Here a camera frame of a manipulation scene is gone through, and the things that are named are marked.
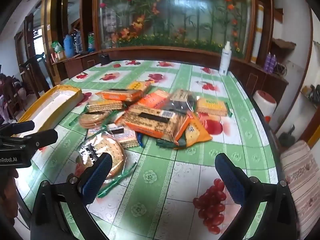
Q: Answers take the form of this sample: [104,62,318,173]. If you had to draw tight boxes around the dark kettle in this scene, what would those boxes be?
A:
[278,124,297,147]

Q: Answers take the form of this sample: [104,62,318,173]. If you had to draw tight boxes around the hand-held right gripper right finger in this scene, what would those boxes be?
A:
[214,152,300,240]

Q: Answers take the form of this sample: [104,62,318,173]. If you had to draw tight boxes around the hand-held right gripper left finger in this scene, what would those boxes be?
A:
[30,152,113,240]

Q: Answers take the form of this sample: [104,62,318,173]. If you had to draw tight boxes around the orange black-striped biscuit packet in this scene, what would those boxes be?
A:
[96,88,145,103]

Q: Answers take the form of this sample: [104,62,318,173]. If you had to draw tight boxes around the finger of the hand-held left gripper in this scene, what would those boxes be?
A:
[0,120,35,137]
[14,129,59,153]

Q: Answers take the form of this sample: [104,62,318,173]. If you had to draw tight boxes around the white label square cracker packet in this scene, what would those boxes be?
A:
[106,127,140,148]

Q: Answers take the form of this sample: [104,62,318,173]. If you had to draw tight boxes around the large orange cracker packet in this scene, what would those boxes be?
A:
[115,104,192,144]

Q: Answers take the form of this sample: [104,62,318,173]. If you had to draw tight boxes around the dark shoes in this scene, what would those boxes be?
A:
[308,84,320,103]

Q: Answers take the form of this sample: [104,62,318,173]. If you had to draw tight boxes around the orange zigzag-edged biscuit packet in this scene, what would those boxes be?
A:
[184,115,213,147]

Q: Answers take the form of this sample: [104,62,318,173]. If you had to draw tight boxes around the white jar red lid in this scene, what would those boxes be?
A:
[252,90,277,123]

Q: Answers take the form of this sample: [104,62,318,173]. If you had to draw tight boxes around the small black box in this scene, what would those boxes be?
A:
[99,52,111,65]

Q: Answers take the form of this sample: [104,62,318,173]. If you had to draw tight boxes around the blue bottle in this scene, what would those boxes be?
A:
[63,35,75,57]

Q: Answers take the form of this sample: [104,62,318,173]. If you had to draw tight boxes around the wooden chair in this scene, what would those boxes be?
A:
[19,52,54,98]

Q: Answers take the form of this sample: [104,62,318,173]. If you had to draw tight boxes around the round biscuit packet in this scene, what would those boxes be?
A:
[69,110,112,130]

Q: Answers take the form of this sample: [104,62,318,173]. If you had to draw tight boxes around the clear water bottle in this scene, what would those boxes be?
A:
[72,30,83,53]

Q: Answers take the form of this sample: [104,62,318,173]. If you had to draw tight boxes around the white yellow rolled sheet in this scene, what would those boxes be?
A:
[251,4,265,63]

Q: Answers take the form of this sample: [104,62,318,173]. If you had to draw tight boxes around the person's left hand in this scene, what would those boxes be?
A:
[0,167,19,224]

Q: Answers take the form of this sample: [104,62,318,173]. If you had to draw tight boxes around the green fruit print tablecloth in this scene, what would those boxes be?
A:
[15,59,283,240]

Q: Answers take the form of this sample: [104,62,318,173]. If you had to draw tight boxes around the green blue packet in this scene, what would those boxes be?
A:
[87,32,96,52]

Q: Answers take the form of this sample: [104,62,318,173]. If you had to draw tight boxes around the green biscuit packet yellow label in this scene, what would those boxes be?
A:
[195,97,233,117]

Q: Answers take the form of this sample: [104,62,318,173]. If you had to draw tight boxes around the green-ended cracker packet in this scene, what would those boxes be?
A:
[85,99,127,113]

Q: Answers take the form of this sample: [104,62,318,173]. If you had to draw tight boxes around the white spray bottle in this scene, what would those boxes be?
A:
[219,41,232,76]

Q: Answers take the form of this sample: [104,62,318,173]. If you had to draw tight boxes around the yellow cardboard box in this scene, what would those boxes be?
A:
[17,84,84,132]

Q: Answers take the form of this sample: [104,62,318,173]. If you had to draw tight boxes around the floral glass panel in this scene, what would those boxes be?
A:
[99,0,253,55]

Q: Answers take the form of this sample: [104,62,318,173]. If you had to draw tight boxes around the dark green snack packet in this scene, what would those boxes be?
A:
[155,138,187,150]

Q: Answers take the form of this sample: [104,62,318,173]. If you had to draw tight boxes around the clear large round cracker packet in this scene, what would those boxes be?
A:
[75,130,137,198]

